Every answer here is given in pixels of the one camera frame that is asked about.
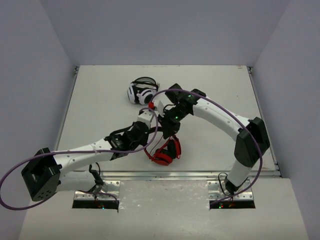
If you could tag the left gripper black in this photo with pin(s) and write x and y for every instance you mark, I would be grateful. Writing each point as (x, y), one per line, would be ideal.
(144, 127)

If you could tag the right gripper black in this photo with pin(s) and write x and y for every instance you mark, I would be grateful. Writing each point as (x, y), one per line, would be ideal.
(169, 128)

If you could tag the red black headphones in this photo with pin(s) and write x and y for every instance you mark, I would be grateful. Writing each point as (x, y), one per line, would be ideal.
(165, 155)

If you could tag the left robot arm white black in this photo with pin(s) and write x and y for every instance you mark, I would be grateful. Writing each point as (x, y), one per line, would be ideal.
(49, 172)

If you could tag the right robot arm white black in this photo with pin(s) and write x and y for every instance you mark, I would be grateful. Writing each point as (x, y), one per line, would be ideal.
(250, 135)

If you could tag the white black headphones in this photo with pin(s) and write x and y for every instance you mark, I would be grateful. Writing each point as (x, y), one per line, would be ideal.
(141, 90)

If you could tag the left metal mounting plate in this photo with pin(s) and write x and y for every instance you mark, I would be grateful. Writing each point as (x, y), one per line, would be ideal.
(109, 191)

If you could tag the metal mounting plate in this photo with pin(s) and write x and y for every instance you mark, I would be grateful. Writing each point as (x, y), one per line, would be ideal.
(215, 192)
(109, 191)

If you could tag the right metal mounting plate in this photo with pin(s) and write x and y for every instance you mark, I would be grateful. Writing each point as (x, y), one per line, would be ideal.
(215, 192)

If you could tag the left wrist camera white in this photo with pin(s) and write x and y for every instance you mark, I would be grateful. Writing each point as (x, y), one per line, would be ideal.
(147, 116)

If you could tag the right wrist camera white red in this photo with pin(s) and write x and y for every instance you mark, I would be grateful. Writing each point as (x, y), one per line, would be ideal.
(157, 106)

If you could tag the aluminium rail table edge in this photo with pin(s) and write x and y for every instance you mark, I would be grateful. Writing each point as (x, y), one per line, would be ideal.
(161, 174)

